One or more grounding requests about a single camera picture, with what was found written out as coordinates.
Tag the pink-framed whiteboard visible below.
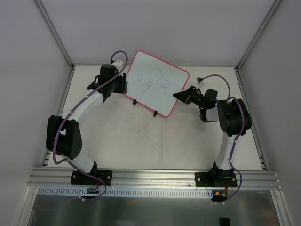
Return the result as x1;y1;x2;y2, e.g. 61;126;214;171
126;50;190;117

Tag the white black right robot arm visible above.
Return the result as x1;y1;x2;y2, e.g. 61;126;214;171
46;60;127;177

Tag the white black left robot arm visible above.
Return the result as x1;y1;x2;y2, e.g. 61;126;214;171
173;86;252;175

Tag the black object bottom edge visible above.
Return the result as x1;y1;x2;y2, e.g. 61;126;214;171
219;218;230;226

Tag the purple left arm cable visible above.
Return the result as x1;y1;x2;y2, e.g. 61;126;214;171
202;74;246;205

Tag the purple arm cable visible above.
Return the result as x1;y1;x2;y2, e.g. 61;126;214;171
202;74;246;205
53;50;129;170

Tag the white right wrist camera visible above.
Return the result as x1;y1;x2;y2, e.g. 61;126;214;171
111;60;123;71

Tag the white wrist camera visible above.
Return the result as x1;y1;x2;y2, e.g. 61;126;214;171
196;76;205;85
111;60;123;71

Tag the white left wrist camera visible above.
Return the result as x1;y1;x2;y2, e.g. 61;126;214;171
196;76;205;85

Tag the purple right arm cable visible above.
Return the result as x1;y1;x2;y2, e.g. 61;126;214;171
53;50;129;170

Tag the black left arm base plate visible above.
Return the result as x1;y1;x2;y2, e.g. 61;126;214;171
194;172;238;188

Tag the right aluminium frame post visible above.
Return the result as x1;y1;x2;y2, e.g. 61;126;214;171
236;0;283;71

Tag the aluminium frame post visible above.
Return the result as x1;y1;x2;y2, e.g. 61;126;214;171
236;0;283;71
33;0;74;69

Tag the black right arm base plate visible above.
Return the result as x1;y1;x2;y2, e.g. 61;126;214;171
70;169;113;186

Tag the white slotted cable duct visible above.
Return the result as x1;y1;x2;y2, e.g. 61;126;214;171
37;186;213;199

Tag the left aluminium frame post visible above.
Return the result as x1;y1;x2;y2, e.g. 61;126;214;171
33;0;74;69

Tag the aluminium mounting rail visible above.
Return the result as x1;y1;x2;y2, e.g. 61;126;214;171
27;167;282;190

